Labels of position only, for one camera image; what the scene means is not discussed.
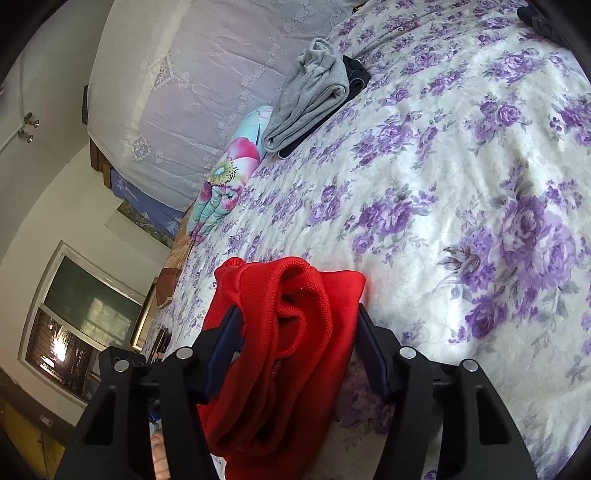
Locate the purple floral bed sheet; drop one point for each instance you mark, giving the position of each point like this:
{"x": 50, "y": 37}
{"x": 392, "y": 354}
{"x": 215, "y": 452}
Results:
{"x": 458, "y": 183}

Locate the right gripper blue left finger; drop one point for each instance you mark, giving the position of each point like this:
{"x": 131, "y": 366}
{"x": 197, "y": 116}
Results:
{"x": 112, "y": 438}

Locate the red pants with blue stripe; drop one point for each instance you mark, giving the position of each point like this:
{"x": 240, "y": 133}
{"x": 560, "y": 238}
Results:
{"x": 276, "y": 403}

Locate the white lace covered headboard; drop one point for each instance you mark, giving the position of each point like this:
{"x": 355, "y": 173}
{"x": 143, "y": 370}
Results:
{"x": 172, "y": 80}

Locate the blue printed fabric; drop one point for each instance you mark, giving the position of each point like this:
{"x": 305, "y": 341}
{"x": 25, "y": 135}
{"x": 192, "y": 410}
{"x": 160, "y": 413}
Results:
{"x": 163, "y": 218}

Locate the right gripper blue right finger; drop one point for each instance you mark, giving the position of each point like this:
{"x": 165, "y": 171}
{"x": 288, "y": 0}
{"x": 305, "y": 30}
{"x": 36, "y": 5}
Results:
{"x": 480, "y": 440}

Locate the folded grey pants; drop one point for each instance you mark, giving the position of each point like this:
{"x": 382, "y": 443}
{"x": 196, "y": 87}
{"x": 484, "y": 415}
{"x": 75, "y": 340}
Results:
{"x": 314, "y": 87}

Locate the window with white frame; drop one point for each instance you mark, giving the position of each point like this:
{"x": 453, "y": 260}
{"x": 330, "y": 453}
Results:
{"x": 77, "y": 311}

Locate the brown satin pillow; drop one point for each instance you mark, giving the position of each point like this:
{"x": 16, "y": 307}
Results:
{"x": 169, "y": 275}

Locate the person's left hand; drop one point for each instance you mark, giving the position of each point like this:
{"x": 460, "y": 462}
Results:
{"x": 160, "y": 464}

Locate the folded dark navy garment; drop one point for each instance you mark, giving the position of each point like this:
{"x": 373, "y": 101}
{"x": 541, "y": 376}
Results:
{"x": 358, "y": 77}

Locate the blue denim jeans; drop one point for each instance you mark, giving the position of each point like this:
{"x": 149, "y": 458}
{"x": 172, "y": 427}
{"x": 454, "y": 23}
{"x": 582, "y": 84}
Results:
{"x": 532, "y": 18}

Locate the folded floral quilt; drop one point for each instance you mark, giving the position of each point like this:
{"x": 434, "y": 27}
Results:
{"x": 227, "y": 180}

